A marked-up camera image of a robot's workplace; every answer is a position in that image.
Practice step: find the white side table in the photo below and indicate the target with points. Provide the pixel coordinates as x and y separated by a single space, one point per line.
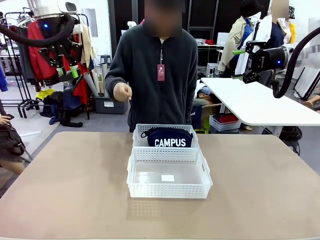
262 105

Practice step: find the mannequin with beige coat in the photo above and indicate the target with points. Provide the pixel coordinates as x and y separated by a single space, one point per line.
232 42

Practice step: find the cardboard tubes bundle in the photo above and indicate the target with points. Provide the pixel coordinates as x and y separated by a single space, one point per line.
96 82

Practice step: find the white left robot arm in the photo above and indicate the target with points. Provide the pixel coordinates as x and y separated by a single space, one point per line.
47 7

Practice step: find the grey storage bin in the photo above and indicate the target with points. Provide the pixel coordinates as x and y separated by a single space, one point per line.
110 105

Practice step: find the navy zipper pouch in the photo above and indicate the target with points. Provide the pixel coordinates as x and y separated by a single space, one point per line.
170 141

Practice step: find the white perforated plastic basket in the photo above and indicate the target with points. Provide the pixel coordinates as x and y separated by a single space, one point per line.
137 135

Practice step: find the yellow cloth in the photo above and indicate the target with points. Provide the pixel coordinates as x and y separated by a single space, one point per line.
45 93

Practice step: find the person in dark fleece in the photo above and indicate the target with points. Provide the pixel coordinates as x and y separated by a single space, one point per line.
155 62

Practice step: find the white square label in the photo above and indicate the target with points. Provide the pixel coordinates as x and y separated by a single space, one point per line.
167 178

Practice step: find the standing bystander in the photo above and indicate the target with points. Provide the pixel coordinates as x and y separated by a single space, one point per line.
277 35

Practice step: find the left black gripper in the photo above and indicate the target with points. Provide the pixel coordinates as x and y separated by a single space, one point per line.
62 53

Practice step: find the seated bystander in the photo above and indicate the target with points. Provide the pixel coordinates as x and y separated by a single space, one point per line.
10 145

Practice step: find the black stool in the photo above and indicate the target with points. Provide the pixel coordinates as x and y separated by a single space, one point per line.
105 60

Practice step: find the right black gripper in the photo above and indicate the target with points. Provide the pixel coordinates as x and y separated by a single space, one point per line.
267 60

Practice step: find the person's right forearm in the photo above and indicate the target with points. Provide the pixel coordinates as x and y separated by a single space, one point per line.
112 81

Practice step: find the person's left forearm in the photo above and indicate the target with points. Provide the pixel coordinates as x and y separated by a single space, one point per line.
191 105

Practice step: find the clear bin with red contents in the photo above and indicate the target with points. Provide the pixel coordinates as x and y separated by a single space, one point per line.
225 121

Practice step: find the dark clothes pile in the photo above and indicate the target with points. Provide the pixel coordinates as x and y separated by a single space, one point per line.
62 110

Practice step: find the person's right hand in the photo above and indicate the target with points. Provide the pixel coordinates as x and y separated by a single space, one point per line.
122 91

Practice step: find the black clothes rack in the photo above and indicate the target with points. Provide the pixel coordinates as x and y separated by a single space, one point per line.
22 95

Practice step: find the white basket with label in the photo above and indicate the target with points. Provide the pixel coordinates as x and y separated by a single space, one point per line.
170 192

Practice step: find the red hanging garment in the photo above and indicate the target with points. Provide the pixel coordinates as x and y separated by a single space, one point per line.
40 65

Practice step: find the maroon hanging tag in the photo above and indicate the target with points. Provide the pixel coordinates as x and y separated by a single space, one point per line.
161 72

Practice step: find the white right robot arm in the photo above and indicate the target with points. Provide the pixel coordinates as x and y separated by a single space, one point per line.
305 53

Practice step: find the seated bystander hand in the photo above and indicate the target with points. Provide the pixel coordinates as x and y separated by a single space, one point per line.
4 120

